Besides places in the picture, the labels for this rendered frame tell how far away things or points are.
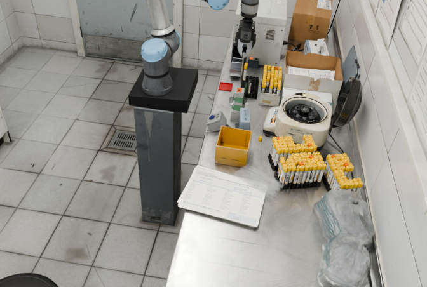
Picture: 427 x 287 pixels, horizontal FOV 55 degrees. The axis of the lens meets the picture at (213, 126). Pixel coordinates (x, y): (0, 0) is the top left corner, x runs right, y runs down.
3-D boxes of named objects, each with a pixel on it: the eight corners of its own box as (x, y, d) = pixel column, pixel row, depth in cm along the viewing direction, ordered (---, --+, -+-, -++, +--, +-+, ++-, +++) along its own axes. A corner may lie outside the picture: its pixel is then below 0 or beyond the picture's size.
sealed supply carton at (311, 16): (293, 19, 287) (297, -7, 275) (327, 25, 283) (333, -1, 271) (287, 39, 264) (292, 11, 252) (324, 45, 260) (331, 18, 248)
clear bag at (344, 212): (307, 200, 160) (318, 166, 148) (350, 197, 162) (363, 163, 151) (330, 258, 140) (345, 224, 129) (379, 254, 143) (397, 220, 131)
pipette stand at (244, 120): (235, 124, 193) (237, 107, 187) (250, 125, 193) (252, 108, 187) (235, 138, 186) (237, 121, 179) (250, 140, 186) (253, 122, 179)
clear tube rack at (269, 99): (260, 82, 223) (262, 71, 218) (279, 84, 222) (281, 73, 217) (258, 104, 207) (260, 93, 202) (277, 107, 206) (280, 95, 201)
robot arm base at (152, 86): (140, 95, 196) (137, 77, 190) (145, 79, 208) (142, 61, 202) (171, 96, 196) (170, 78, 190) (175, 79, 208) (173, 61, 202)
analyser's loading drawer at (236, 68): (233, 56, 238) (234, 48, 235) (244, 58, 238) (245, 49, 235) (229, 75, 223) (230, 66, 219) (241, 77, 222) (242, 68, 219)
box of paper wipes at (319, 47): (304, 48, 255) (307, 29, 247) (323, 50, 255) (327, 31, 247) (307, 67, 238) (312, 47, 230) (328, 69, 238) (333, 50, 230)
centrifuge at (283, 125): (270, 108, 205) (274, 87, 197) (330, 122, 199) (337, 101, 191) (259, 137, 187) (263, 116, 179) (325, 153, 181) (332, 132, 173)
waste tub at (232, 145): (219, 143, 183) (221, 125, 176) (250, 148, 181) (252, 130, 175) (213, 163, 172) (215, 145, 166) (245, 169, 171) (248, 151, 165)
